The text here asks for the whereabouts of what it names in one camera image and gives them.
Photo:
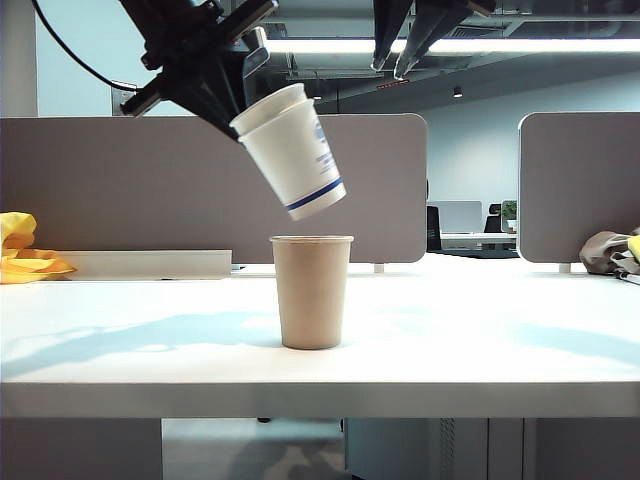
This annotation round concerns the green potted plant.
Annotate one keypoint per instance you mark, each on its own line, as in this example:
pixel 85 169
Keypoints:
pixel 509 211

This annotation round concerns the white background desk screen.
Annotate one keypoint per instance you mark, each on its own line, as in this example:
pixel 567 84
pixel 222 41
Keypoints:
pixel 456 216

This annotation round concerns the dark chair behind partition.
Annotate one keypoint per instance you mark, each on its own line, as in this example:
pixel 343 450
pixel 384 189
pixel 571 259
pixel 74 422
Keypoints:
pixel 432 229

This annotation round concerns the linear ceiling light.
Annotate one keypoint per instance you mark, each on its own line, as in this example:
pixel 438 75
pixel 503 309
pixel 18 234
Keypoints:
pixel 525 45

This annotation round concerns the white paper cup blue stripe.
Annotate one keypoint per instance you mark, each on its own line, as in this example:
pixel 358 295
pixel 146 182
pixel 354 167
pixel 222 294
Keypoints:
pixel 272 107
pixel 300 160

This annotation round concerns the red LED ceiling sign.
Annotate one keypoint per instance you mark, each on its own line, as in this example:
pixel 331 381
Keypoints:
pixel 390 85

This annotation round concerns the black office chair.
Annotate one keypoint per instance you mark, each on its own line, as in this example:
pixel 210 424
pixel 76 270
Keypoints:
pixel 493 221

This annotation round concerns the brown paper cup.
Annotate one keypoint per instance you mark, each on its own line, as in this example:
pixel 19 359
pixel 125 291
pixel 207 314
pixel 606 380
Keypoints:
pixel 311 295

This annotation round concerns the grey-brown fabric bag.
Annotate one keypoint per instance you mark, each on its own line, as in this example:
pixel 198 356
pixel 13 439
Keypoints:
pixel 600 251

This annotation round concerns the white background desk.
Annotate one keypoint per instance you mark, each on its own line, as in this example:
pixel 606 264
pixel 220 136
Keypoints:
pixel 479 239

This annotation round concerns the wide grey desk partition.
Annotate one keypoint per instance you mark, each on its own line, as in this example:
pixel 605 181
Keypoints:
pixel 125 190

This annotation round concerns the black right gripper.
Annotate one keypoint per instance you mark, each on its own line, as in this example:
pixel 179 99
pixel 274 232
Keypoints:
pixel 481 5

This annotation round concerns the grey desk side panel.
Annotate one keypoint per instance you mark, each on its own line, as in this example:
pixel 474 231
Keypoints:
pixel 585 450
pixel 80 450

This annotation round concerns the small yellow object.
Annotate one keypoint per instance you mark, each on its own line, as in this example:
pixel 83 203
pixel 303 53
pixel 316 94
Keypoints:
pixel 635 248

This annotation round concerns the yellow cloth bag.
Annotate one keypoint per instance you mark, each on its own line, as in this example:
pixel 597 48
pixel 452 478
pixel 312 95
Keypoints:
pixel 20 264

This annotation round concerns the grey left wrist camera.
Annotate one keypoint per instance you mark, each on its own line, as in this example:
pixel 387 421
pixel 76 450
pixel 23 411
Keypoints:
pixel 256 50

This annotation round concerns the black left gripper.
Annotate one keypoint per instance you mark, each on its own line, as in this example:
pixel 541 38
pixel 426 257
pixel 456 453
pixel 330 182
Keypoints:
pixel 185 40

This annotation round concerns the grey under-desk cabinet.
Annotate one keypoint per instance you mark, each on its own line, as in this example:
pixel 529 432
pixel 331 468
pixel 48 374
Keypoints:
pixel 400 450

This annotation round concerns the black ceiling spot lamp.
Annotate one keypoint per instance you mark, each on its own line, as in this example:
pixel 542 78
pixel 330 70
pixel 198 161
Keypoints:
pixel 457 92

